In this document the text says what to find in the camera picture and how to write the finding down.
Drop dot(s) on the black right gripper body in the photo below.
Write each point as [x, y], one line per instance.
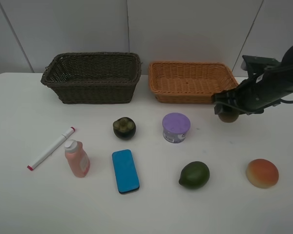
[265, 87]

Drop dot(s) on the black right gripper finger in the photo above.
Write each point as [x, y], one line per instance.
[221, 109]
[224, 96]

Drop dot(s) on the brown kiwi fruit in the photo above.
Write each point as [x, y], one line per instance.
[228, 117]

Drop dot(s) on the purple air freshener can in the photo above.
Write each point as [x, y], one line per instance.
[175, 127]

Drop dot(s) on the green avocado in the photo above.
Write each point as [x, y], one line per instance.
[195, 175]

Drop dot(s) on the orange peach fruit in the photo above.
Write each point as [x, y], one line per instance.
[262, 173]

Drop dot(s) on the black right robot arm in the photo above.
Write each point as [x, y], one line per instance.
[269, 83]

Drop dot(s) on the orange wicker basket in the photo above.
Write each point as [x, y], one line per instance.
[189, 82]

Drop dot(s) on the dark purple mangosteen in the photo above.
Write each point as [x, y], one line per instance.
[124, 128]

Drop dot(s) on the blue whiteboard eraser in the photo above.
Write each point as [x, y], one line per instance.
[125, 171]

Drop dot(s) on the dark brown wicker basket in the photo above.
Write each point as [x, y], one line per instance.
[93, 78]

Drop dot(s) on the pink bottle white cap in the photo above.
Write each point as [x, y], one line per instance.
[77, 158]

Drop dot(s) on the white marker red caps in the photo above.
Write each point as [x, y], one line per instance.
[50, 149]

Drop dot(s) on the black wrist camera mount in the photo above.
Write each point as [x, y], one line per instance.
[256, 66]

